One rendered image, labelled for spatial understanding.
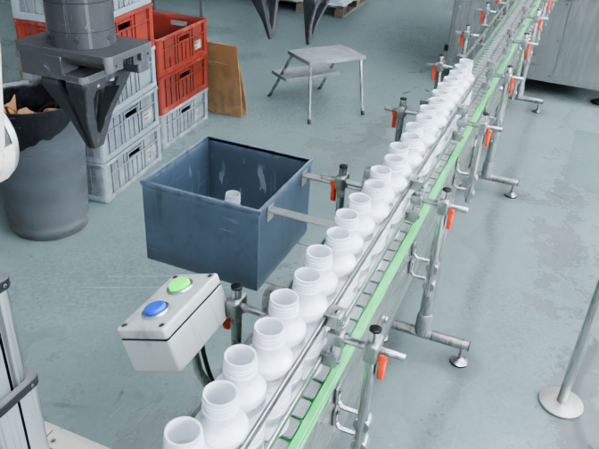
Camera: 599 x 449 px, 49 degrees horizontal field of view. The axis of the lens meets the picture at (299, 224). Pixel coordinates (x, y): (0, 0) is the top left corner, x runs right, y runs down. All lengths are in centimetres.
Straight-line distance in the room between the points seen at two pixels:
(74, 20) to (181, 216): 101
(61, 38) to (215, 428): 40
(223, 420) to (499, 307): 229
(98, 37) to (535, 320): 249
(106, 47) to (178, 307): 40
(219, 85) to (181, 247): 296
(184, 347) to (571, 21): 484
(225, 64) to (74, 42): 380
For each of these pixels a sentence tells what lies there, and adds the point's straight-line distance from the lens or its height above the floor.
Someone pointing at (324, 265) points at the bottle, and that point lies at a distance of 90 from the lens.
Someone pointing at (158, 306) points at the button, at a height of 112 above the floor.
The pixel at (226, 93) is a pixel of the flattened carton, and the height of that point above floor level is 16.
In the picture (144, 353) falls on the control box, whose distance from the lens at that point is 89.
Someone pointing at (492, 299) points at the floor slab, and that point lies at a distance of 294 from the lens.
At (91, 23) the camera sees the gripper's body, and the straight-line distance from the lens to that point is 59.
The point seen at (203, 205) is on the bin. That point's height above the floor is 93.
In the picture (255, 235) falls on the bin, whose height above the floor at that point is 88.
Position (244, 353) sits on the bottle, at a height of 115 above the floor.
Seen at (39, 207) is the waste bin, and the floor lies 19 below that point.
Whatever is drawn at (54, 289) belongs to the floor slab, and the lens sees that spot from 290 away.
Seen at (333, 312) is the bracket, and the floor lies 112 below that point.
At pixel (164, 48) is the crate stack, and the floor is 60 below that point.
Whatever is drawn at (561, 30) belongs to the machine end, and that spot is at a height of 52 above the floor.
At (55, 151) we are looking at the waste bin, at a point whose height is 45.
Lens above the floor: 166
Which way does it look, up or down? 31 degrees down
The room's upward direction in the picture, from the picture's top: 3 degrees clockwise
